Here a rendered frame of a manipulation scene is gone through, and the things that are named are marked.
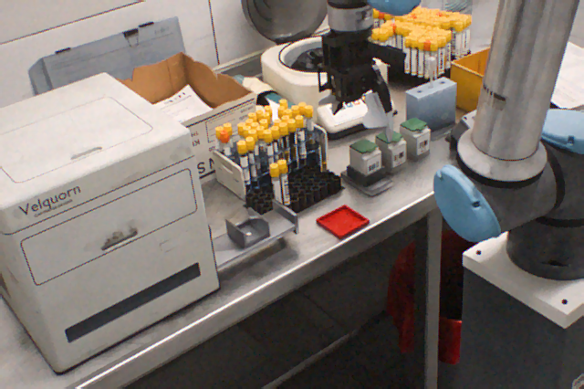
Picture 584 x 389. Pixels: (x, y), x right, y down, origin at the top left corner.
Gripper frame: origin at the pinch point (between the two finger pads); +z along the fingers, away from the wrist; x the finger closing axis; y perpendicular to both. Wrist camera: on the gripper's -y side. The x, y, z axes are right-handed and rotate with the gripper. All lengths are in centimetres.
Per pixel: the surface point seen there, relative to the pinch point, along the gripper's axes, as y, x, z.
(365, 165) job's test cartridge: 2.1, 2.3, 6.3
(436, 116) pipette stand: -22.5, -2.8, 7.7
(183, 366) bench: 28, -40, 73
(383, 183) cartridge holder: -0.4, 4.4, 10.5
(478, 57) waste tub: -42.2, -8.9, 3.2
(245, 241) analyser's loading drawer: 31.4, 4.9, 6.4
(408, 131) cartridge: -11.8, -0.4, 5.8
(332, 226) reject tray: 14.2, 6.5, 11.7
